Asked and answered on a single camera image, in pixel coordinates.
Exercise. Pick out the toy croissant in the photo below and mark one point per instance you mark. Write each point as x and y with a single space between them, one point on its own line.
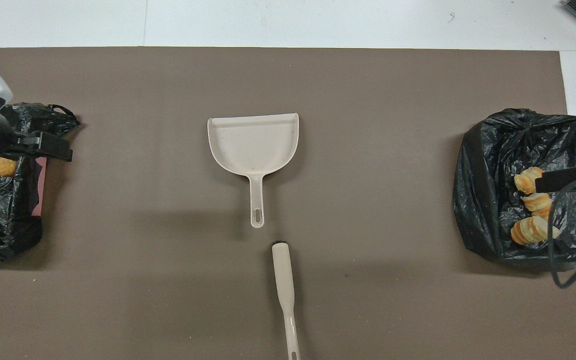
527 181
532 230
537 202

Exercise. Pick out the brown toy bread loaf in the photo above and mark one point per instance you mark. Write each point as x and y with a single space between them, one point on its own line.
3 166

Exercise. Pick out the beige plastic dustpan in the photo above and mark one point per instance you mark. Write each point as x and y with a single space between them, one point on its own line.
253 145

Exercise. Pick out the beige brush with black bristles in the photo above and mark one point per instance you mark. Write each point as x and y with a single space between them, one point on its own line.
284 275

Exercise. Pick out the pink plastic bin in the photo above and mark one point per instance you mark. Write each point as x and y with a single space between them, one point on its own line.
41 190

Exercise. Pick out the bin lined with black bag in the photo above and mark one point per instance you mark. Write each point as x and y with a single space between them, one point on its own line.
493 200

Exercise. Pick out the black garbage bag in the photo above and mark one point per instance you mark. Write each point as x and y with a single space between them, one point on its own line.
18 235

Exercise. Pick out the brown table mat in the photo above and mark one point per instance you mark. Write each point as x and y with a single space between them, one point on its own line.
288 75

